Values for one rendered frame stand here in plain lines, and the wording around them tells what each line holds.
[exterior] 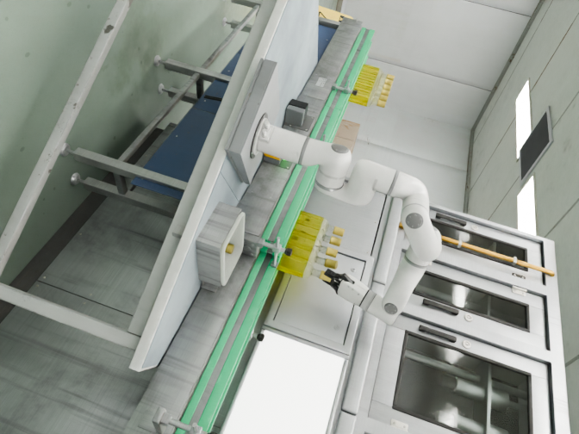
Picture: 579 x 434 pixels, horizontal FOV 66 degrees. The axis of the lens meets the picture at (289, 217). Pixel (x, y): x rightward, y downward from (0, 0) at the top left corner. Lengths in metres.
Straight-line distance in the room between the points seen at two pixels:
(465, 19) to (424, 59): 0.82
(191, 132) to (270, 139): 0.64
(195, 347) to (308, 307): 0.51
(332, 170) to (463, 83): 6.57
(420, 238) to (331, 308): 0.54
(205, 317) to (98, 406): 0.45
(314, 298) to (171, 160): 0.80
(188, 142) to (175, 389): 1.01
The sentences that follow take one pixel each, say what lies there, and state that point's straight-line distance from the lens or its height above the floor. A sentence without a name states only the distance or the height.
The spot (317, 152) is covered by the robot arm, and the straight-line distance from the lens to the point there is 1.44.
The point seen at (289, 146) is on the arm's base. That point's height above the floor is 0.91.
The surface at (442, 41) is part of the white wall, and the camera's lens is 7.62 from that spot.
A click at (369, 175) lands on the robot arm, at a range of 1.44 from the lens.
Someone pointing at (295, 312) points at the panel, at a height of 1.08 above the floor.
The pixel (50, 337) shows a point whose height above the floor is 0.29.
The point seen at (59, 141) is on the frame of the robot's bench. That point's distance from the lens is 1.66.
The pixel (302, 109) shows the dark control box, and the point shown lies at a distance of 2.03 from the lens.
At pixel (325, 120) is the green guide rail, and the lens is 2.16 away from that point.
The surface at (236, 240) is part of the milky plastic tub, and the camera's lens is 1.57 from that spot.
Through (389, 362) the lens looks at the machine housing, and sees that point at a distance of 1.82.
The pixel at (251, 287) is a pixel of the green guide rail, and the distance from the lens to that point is 1.62.
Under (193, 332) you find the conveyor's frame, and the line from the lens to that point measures 1.52.
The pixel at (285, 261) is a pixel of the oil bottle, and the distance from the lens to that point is 1.71.
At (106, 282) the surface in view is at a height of 0.35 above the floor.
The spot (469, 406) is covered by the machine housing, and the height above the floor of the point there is 1.78.
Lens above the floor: 1.16
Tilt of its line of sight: 7 degrees down
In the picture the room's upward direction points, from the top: 108 degrees clockwise
